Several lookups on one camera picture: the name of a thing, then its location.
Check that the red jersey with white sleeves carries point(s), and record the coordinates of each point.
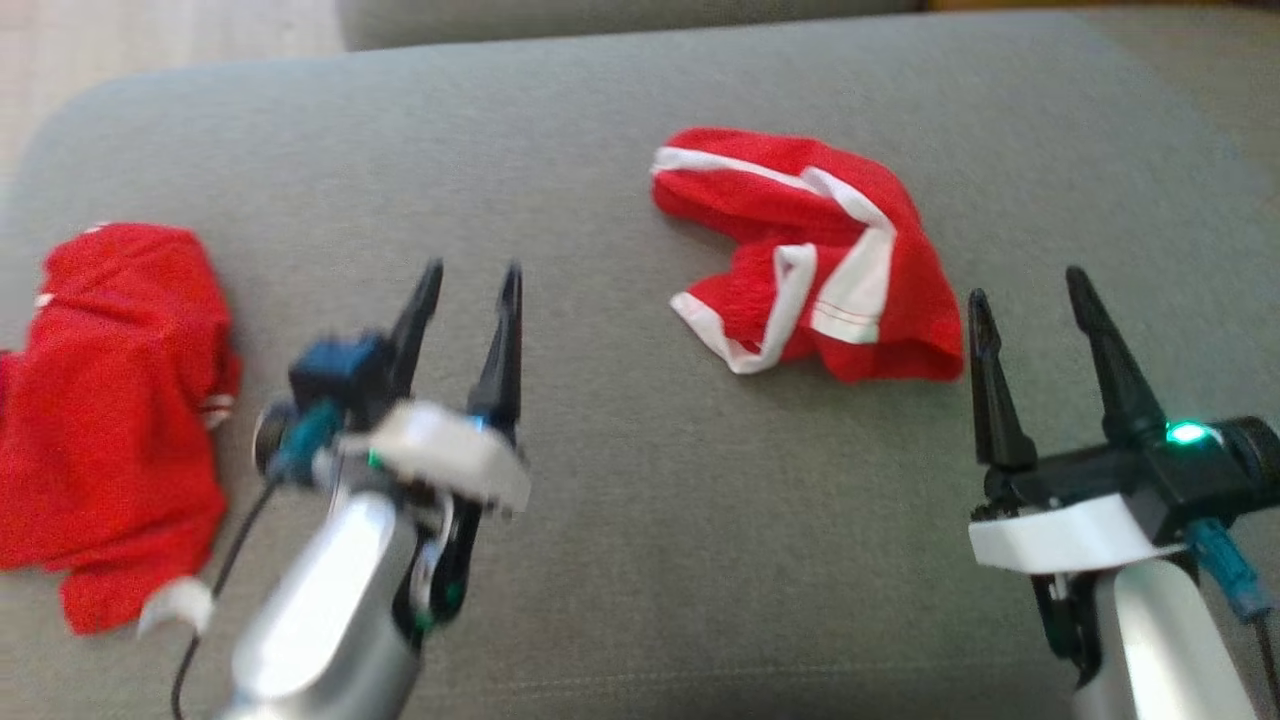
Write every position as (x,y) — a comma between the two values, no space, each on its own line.
(110,400)

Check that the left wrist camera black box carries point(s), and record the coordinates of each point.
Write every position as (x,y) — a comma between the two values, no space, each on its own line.
(340,375)

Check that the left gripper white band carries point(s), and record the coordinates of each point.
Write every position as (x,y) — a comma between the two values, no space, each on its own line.
(450,455)

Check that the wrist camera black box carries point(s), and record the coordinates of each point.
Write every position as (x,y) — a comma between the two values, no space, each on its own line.
(1255,455)
(340,375)

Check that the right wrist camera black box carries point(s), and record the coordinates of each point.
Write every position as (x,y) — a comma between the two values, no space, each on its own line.
(1255,455)

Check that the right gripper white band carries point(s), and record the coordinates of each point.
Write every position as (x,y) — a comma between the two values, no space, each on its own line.
(1080,530)

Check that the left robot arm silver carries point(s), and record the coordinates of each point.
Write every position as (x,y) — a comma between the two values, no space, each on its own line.
(330,600)

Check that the red shorts with white trim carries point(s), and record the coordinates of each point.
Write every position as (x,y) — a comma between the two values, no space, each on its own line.
(760,195)

